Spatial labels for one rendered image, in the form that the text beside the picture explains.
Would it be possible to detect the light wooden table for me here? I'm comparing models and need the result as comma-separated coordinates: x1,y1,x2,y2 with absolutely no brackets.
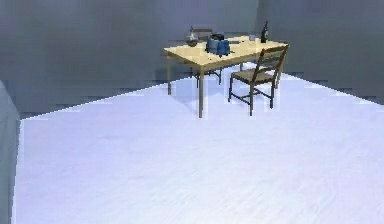
163,34,290,119

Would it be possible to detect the dark wooden chair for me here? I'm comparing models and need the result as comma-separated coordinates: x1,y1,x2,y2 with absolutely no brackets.
190,27,223,88
227,44,290,117

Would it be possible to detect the dark glass bottle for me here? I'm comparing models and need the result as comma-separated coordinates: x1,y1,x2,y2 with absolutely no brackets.
260,20,270,44

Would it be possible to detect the blue round container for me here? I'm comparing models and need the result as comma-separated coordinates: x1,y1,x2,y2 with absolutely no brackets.
217,39,232,57
205,37,220,55

